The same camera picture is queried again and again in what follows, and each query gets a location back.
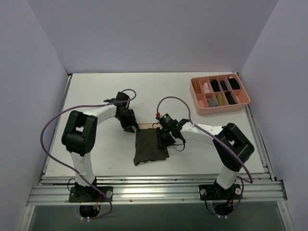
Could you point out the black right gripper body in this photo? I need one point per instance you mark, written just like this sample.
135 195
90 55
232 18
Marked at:
163 136

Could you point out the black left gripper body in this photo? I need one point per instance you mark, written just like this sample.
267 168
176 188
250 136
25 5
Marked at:
128 122

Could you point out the brown underwear cream waistband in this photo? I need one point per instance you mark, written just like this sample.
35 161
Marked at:
146 145

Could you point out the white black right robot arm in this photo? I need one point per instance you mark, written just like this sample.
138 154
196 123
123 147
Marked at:
232 146

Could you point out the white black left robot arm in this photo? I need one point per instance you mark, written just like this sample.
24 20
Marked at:
80 134

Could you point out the grey patterned rolled garment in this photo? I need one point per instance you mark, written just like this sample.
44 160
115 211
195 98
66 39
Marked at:
211 102

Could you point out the orange rolled garment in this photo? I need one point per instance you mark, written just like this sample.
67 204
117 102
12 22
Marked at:
196 88

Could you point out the pink white rolled garment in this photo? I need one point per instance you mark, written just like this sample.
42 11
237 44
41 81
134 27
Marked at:
206 88

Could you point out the pink divided storage box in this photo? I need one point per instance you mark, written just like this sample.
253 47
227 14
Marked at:
200 100

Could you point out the yellow rolled garment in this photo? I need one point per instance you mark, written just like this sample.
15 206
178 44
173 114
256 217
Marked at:
220 100

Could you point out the black rolled garment lower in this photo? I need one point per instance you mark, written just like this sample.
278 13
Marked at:
230 99

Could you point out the dark blue rolled garment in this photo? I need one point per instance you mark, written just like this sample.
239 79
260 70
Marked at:
224 86

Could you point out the black white rolled garment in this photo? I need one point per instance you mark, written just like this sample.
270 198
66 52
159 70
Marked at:
234 83

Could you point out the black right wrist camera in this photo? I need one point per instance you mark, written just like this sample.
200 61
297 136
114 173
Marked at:
167 122

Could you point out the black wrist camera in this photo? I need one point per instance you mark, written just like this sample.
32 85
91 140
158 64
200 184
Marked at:
167 122
122 97

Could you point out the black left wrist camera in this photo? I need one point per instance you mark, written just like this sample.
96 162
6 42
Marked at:
122 97

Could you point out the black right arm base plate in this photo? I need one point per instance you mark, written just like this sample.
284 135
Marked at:
212 192

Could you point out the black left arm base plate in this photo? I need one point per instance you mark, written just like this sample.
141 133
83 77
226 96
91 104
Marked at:
80 194

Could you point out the aluminium frame rail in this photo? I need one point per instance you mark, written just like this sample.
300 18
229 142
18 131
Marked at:
156 190

